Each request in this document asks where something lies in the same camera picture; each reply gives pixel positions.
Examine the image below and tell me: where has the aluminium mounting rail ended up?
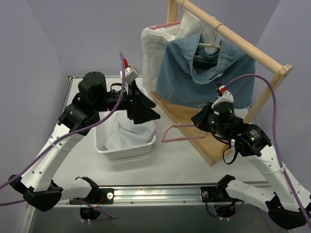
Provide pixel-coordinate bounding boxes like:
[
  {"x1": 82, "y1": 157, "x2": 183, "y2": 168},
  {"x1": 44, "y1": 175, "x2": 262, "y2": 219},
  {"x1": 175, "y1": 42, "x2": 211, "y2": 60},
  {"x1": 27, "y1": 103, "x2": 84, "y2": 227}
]
[{"x1": 24, "y1": 184, "x2": 275, "y2": 209}]

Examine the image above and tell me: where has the pink hanger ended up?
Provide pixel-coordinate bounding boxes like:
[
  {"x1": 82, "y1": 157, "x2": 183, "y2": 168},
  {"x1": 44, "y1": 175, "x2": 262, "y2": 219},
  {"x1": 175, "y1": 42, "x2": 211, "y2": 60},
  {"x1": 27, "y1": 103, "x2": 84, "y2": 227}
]
[
  {"x1": 161, "y1": 123, "x2": 207, "y2": 143},
  {"x1": 149, "y1": 21, "x2": 180, "y2": 30}
]

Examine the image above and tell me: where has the cream white hanger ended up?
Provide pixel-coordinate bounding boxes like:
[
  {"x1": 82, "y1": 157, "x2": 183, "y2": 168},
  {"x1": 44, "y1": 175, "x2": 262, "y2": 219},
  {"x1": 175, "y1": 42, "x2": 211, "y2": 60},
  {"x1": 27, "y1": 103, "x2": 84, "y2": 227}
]
[{"x1": 194, "y1": 22, "x2": 222, "y2": 59}]

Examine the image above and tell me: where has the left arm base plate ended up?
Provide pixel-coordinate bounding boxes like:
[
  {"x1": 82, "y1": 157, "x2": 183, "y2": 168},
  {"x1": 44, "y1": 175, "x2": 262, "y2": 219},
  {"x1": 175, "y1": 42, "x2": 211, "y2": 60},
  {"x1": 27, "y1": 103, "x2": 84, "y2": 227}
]
[{"x1": 69, "y1": 187, "x2": 114, "y2": 205}]

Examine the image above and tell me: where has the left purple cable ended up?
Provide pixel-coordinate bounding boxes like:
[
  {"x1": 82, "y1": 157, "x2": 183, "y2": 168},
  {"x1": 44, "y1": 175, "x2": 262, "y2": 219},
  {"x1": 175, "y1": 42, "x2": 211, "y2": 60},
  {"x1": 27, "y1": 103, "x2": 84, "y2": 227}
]
[{"x1": 0, "y1": 51, "x2": 129, "y2": 221}]

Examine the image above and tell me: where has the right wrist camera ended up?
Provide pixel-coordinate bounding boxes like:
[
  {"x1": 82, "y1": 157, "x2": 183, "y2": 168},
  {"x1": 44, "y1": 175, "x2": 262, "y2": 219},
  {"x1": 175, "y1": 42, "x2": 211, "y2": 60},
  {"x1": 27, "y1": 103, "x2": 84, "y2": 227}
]
[{"x1": 212, "y1": 84, "x2": 234, "y2": 109}]

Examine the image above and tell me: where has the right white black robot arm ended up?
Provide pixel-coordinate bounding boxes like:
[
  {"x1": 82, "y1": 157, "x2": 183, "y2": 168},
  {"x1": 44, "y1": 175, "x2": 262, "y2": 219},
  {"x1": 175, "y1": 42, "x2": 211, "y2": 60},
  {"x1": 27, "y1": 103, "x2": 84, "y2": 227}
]
[{"x1": 191, "y1": 102, "x2": 311, "y2": 230}]

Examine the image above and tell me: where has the pink hanger back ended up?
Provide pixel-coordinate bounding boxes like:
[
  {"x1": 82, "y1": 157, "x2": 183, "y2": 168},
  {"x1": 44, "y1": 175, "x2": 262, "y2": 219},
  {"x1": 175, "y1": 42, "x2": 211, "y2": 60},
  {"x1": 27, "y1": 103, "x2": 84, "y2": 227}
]
[{"x1": 149, "y1": 21, "x2": 180, "y2": 30}]

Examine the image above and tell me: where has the pink hanger front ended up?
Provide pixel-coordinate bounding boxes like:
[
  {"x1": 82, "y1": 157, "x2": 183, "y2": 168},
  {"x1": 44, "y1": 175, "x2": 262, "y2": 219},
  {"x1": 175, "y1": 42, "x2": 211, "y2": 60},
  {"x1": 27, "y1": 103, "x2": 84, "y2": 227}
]
[{"x1": 161, "y1": 123, "x2": 207, "y2": 143}]

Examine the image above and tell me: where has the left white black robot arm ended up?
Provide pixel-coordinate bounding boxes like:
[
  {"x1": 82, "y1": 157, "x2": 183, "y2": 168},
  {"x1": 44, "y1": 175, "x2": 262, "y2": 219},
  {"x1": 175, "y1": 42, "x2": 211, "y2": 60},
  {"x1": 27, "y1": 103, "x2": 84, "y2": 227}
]
[{"x1": 8, "y1": 68, "x2": 160, "y2": 212}]

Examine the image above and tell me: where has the wooden clothes rack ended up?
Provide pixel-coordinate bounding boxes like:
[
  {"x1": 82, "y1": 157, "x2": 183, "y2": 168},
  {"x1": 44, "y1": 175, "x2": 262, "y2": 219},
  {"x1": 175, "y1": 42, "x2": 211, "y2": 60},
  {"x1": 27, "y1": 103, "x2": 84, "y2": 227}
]
[{"x1": 141, "y1": 0, "x2": 293, "y2": 165}]

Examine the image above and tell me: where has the white plastic basket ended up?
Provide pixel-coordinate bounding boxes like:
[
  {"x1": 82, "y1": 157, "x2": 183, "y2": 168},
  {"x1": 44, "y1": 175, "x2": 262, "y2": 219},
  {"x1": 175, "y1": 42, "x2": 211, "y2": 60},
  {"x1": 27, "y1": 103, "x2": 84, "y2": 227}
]
[{"x1": 94, "y1": 110, "x2": 156, "y2": 160}]

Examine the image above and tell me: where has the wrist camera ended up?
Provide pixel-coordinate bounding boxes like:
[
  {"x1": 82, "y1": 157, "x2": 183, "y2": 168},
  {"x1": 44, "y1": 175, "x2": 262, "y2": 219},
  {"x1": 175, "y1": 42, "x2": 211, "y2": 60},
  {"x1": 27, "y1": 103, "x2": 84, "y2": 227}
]
[
  {"x1": 212, "y1": 84, "x2": 234, "y2": 109},
  {"x1": 120, "y1": 66, "x2": 139, "y2": 84}
]

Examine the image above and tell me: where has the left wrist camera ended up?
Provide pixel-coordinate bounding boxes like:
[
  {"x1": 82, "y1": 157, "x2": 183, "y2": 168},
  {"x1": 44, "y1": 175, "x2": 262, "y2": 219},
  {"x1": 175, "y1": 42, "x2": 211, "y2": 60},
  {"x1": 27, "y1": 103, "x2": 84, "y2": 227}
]
[{"x1": 120, "y1": 66, "x2": 139, "y2": 84}]

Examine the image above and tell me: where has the white skirt front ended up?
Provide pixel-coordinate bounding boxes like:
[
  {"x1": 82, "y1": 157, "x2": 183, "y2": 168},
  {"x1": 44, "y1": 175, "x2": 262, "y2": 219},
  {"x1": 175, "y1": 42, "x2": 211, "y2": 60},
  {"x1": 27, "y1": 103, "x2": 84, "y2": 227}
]
[{"x1": 104, "y1": 111, "x2": 156, "y2": 150}]

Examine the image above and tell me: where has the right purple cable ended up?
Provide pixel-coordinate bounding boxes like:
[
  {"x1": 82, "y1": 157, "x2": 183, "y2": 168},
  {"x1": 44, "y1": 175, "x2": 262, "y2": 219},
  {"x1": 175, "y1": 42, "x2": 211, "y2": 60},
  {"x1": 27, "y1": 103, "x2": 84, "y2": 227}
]
[{"x1": 223, "y1": 73, "x2": 311, "y2": 233}]

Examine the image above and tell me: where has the purple cable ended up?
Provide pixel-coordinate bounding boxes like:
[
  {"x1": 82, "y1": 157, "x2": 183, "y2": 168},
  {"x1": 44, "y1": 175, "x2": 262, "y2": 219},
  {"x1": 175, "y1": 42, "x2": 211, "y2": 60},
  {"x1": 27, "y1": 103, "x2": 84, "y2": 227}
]
[
  {"x1": 0, "y1": 51, "x2": 129, "y2": 221},
  {"x1": 223, "y1": 73, "x2": 311, "y2": 233}
]

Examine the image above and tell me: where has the blue denim skirt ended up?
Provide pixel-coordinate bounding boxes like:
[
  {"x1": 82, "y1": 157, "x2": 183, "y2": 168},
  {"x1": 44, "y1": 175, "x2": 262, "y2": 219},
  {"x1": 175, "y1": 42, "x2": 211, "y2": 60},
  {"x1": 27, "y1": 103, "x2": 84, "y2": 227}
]
[{"x1": 155, "y1": 34, "x2": 256, "y2": 108}]

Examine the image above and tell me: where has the white pleated skirt back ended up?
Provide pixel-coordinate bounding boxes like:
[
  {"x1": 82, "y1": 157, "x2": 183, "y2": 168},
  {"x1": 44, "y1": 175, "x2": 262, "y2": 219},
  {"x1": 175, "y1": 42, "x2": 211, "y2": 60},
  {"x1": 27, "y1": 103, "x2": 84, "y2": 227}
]
[{"x1": 141, "y1": 10, "x2": 222, "y2": 91}]

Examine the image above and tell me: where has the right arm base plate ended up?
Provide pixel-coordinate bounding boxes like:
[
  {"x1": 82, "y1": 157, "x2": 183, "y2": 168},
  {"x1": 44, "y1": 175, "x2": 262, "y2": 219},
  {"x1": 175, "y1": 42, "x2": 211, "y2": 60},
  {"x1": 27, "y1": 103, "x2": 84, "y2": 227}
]
[{"x1": 200, "y1": 186, "x2": 221, "y2": 202}]

